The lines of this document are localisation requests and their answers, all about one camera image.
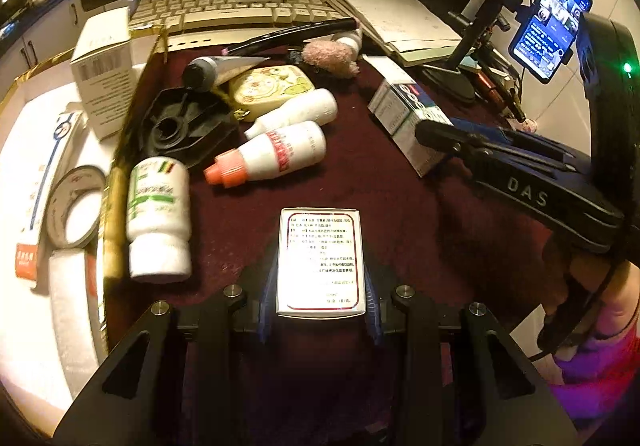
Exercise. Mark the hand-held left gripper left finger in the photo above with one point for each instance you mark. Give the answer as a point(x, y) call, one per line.
point(267, 306)

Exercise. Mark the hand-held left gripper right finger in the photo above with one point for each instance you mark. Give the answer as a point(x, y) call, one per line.
point(372, 311)

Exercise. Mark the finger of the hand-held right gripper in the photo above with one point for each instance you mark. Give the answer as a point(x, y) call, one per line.
point(440, 135)
point(490, 129)

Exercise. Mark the blue and white medicine box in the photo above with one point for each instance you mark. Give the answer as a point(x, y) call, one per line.
point(400, 115)

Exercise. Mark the white box with red border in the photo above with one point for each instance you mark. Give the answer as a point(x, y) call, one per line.
point(320, 261)

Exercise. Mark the pink fluffy pom-pom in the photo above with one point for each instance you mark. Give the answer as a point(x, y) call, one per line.
point(330, 56)

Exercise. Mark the white green-label pill bottle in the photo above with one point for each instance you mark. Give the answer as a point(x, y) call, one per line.
point(157, 226)

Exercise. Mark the plain white dropper bottle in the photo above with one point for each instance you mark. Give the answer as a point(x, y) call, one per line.
point(305, 110)

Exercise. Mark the white orange-cap dropper bottle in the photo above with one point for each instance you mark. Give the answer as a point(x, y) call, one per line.
point(285, 150)

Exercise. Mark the black marker pen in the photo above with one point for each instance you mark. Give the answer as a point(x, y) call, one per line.
point(300, 33)

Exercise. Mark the yellow cartoon tin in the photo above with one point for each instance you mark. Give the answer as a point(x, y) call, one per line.
point(270, 85)

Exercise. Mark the black plastic holder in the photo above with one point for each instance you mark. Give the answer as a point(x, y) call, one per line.
point(200, 125)

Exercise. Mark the grey squeeze tube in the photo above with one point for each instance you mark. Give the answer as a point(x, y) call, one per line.
point(200, 73)

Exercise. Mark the large white cardboard box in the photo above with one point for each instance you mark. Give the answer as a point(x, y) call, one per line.
point(105, 75)

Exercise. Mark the gold-edged white tray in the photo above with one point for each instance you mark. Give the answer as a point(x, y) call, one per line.
point(30, 115)

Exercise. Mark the person's right forearm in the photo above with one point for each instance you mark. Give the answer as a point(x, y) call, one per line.
point(615, 361)

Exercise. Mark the person's right hand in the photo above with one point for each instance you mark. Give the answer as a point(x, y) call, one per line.
point(580, 276)

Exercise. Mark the slim black pen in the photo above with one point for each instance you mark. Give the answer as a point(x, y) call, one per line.
point(515, 110)

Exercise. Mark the red metallic cylinder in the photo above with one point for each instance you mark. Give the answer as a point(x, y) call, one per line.
point(489, 85)

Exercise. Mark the pale teal booklet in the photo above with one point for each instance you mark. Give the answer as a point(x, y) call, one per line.
point(425, 56)

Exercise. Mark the black smartphone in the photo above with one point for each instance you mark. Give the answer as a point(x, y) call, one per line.
point(545, 25)

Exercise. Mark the white grid notebook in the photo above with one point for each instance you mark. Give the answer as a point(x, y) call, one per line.
point(400, 15)

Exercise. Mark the small white bottle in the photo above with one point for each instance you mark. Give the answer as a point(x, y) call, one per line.
point(350, 40)

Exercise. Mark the small black clip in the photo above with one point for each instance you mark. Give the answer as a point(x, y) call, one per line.
point(295, 58)

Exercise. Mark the white foam strip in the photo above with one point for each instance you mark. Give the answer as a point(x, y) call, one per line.
point(72, 311)

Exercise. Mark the grey tape roll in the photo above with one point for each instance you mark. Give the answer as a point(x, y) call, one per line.
point(60, 186)

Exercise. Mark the white toothpaste box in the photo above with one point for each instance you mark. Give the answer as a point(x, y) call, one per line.
point(47, 186)

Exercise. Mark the white keyboard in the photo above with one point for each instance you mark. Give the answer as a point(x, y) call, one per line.
point(200, 8)

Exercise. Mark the white kitchen cabinets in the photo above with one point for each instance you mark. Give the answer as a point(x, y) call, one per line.
point(40, 40)

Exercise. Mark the black kitchen counter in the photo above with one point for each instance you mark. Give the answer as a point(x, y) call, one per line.
point(35, 8)

